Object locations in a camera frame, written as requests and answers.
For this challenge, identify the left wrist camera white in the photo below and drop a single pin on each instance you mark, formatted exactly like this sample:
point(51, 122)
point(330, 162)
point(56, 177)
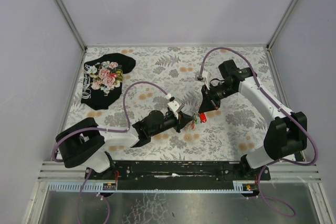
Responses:
point(175, 105)

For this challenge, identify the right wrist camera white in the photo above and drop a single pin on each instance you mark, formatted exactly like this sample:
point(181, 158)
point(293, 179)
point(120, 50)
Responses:
point(204, 77)

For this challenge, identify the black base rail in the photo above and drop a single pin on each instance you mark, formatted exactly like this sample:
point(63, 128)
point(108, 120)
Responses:
point(191, 173)

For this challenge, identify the white cable duct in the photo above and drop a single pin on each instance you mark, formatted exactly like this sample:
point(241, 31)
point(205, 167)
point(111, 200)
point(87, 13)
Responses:
point(101, 187)

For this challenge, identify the black floral cloth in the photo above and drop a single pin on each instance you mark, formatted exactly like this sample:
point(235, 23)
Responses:
point(103, 79)

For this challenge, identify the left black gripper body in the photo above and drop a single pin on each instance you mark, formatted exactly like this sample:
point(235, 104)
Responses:
point(179, 122)

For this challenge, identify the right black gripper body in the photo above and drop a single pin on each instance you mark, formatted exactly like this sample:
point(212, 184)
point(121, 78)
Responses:
point(208, 98)

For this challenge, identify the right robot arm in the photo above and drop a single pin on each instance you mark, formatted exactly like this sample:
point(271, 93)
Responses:
point(286, 132)

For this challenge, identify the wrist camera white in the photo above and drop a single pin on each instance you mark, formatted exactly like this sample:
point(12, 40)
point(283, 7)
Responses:
point(204, 77)
point(175, 105)

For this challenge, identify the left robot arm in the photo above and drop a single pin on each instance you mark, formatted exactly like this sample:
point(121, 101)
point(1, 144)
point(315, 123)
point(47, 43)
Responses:
point(86, 144)

